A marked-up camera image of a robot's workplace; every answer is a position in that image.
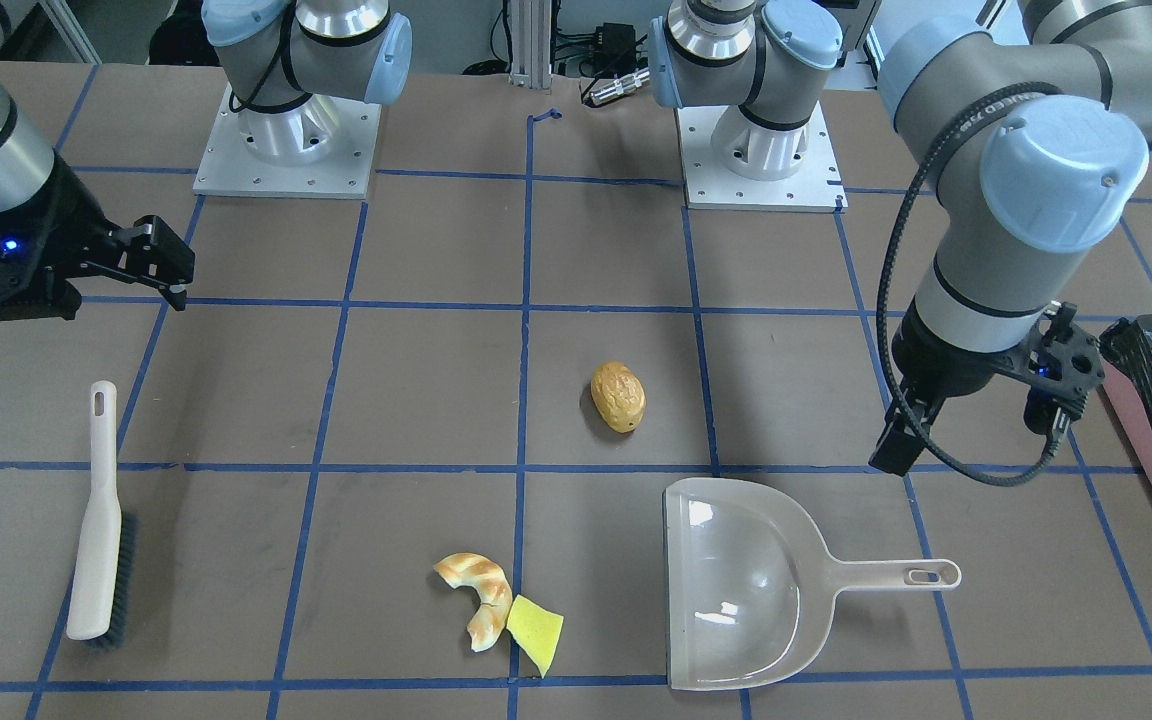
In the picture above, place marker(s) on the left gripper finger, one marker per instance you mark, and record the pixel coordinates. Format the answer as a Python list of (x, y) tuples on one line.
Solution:
[(899, 446)]

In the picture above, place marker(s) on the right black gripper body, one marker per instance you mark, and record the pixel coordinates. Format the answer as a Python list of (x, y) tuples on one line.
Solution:
[(64, 222)]

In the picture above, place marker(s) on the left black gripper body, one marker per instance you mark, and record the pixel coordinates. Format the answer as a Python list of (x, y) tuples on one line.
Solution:
[(939, 369)]

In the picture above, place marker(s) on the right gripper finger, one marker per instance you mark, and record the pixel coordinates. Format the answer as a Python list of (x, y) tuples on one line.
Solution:
[(148, 252)]

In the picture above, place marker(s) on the beige plastic dustpan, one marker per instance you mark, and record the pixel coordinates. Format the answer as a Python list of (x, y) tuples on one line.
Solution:
[(752, 586)]

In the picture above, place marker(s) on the yellow sponge piece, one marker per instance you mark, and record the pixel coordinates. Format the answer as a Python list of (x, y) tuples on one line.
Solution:
[(537, 631)]

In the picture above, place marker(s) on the twisted bread croissant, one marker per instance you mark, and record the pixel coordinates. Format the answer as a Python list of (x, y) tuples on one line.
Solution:
[(486, 578)]

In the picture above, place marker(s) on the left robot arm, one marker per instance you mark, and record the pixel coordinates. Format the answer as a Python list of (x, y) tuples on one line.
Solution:
[(1027, 155)]

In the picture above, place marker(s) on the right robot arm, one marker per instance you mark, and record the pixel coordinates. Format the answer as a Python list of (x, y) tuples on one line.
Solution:
[(286, 62)]

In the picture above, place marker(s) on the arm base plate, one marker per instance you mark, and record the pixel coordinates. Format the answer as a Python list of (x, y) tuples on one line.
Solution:
[(323, 149), (731, 164)]

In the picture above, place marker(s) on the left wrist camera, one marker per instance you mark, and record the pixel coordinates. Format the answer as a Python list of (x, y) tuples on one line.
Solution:
[(1063, 369)]

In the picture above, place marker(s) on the aluminium frame post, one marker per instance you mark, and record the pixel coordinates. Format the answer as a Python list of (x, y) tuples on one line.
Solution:
[(530, 39)]

